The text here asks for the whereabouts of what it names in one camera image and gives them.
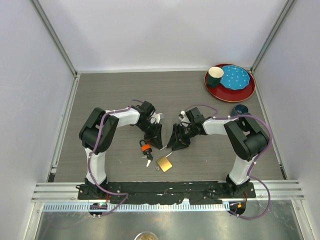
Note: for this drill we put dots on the orange black padlock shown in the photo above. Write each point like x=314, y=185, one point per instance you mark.
x=145, y=147

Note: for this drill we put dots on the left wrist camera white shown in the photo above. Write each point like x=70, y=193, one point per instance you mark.
x=156, y=118

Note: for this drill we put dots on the white slotted cable duct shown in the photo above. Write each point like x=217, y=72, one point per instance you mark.
x=91, y=207

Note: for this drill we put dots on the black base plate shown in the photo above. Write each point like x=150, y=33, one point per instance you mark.
x=165, y=192

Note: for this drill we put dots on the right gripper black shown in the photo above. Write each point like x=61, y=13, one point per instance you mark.
x=177, y=143

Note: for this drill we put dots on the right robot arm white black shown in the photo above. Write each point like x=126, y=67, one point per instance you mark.
x=249, y=137

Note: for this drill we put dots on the dark green cup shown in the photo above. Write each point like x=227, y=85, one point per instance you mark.
x=214, y=76

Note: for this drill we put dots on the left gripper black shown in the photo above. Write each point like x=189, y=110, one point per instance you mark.
x=157, y=140

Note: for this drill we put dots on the dark blue mug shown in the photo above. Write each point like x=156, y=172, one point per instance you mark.
x=239, y=109

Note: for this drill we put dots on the large brass padlock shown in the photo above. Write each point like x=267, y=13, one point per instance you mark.
x=163, y=163

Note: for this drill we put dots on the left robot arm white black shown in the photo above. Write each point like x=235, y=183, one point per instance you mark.
x=98, y=132

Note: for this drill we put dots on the blue dotted plate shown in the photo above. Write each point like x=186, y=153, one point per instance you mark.
x=234, y=77

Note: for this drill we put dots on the red round tray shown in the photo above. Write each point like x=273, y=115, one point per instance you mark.
x=230, y=96

